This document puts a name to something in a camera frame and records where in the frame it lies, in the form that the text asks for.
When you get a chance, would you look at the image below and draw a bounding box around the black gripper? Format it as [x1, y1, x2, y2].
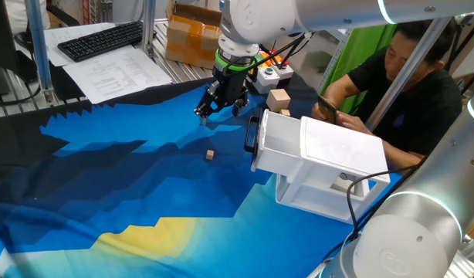
[193, 66, 258, 127]

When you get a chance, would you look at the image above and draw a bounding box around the black drawer handle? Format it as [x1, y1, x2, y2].
[243, 115, 261, 155]

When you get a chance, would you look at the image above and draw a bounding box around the white plastic drawer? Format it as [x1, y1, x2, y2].
[250, 108, 304, 177]

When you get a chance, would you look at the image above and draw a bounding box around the dark smartphone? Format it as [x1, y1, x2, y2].
[317, 95, 337, 125]

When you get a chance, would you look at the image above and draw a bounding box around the person's left forearm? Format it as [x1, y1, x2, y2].
[360, 127, 425, 171]

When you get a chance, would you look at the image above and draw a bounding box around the person's right forearm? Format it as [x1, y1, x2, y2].
[321, 79, 357, 113]

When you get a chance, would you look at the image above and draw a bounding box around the person's right hand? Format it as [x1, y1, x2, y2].
[311, 100, 338, 123]

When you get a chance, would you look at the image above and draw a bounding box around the person's left hand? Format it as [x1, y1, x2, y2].
[335, 111, 373, 136]

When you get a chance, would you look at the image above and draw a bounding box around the white box green button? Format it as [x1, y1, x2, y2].
[252, 66, 281, 95]

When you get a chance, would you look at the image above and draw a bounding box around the large wooden cube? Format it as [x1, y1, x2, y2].
[265, 88, 292, 114]

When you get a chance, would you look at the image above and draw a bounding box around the orange box red button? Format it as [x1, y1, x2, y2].
[259, 49, 283, 67]

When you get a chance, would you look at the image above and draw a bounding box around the white box red button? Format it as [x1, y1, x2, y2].
[273, 59, 295, 81]

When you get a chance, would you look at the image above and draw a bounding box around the taped cardboard box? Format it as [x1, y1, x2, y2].
[164, 0, 223, 70]

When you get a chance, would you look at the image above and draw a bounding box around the blue mountain print cloth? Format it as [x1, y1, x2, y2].
[0, 73, 404, 278]

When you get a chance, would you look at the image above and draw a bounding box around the printed white paper sheet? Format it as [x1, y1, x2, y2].
[62, 45, 173, 105]

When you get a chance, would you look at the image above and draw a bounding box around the grey metal shelf rack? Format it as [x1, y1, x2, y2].
[317, 29, 356, 93]

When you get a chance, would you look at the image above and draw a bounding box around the black computer keyboard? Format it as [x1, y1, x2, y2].
[57, 20, 144, 63]

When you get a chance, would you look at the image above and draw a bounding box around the green fabric curtain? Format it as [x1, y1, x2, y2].
[320, 23, 398, 115]

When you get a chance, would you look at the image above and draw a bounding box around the black desk pad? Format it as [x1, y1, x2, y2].
[48, 61, 92, 102]

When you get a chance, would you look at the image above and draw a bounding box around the person in black shirt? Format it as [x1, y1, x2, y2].
[347, 19, 464, 158]

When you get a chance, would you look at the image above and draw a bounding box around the person in white shirt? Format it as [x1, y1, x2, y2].
[4, 0, 52, 36]

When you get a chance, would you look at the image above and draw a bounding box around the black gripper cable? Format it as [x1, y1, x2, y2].
[221, 32, 313, 76]

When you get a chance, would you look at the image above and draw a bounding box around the aluminium frame post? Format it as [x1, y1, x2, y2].
[141, 0, 157, 58]
[25, 0, 56, 105]

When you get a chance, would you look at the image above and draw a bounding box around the white drawer cabinet frame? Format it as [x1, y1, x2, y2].
[274, 115, 391, 225]

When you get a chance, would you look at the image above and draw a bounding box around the black arm base cable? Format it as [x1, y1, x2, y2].
[345, 164, 427, 235]

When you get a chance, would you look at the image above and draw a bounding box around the aluminium frame bar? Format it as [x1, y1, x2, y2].
[364, 17, 452, 132]

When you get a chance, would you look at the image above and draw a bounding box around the thin black desk cable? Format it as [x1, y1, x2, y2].
[0, 83, 43, 109]

